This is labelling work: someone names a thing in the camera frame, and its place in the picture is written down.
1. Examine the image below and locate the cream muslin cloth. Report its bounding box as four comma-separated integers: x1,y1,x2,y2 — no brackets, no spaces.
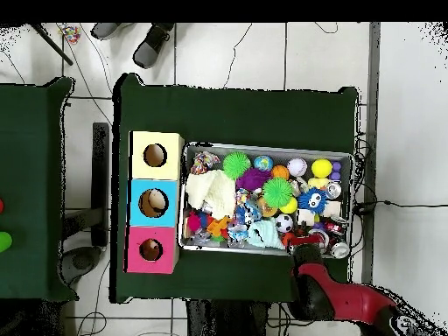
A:
185,169,239,220

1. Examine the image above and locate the green spiky ball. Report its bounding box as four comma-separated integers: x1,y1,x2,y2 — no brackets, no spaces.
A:
262,177,295,209
222,150,253,181

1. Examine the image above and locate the shallow clear mesh bin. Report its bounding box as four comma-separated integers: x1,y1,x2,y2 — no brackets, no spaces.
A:
178,142,354,260

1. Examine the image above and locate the wooden box with three holes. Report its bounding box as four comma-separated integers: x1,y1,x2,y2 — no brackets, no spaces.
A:
125,130,186,276

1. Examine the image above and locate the purple spiky ball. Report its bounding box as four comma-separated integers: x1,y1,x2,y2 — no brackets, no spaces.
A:
236,167,273,193

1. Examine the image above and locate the orange plastic toy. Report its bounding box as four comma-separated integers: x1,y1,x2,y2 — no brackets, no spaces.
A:
206,213,232,239

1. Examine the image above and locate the blue globe ball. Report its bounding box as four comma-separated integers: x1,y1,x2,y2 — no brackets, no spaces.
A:
254,154,275,173

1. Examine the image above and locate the orange basketball toy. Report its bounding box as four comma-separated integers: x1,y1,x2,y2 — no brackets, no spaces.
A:
271,164,291,181

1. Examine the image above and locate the mint green cloth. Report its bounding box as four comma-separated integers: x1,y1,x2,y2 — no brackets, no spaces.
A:
247,220,285,249

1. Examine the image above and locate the small soccer ball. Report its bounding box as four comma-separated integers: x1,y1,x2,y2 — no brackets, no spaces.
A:
275,213,295,235

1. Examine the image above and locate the white baseball toy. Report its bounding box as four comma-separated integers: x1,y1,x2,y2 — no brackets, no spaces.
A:
286,157,309,178

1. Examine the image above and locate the blue fuzzy monster toy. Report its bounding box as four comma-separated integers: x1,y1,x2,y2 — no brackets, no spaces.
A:
297,187,329,214

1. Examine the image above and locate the smooth yellow ball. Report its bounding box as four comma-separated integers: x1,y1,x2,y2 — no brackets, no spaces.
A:
311,157,333,179

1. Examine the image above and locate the black power adapter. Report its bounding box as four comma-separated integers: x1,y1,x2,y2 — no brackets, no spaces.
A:
353,200,378,214

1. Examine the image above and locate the side table with green cloth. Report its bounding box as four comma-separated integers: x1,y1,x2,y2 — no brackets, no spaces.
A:
0,76,74,304

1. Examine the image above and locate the small colourful object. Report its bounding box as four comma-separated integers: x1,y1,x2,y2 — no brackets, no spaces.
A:
57,24,81,45

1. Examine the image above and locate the black rod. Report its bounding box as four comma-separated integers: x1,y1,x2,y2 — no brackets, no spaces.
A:
27,23,74,67

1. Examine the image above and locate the small green object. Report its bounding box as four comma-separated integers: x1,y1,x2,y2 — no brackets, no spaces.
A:
0,230,14,255

